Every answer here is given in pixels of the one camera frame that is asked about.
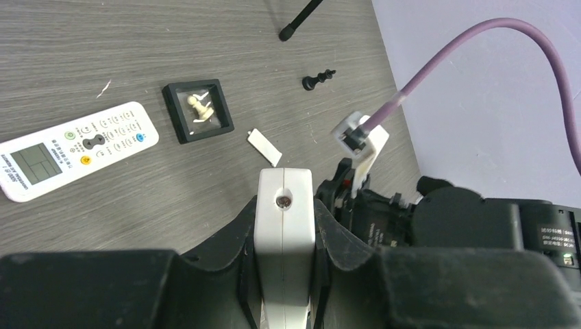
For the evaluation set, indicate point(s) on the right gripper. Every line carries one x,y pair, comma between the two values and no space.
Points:
373,218

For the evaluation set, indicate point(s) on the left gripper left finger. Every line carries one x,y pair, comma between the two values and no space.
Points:
214,285

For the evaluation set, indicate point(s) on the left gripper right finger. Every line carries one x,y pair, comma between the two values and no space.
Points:
358,286

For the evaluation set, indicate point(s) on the white remote control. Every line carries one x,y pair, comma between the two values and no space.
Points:
284,242
38,163

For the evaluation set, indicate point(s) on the white battery cover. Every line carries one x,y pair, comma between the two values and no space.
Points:
259,142

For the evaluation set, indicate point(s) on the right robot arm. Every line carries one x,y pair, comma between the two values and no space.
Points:
453,216

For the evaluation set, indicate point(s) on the black chess piece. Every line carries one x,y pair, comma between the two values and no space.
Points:
309,83

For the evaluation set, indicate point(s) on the black framed display case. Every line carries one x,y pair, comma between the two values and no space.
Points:
198,110

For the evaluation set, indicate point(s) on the black music stand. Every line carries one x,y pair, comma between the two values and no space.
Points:
287,32

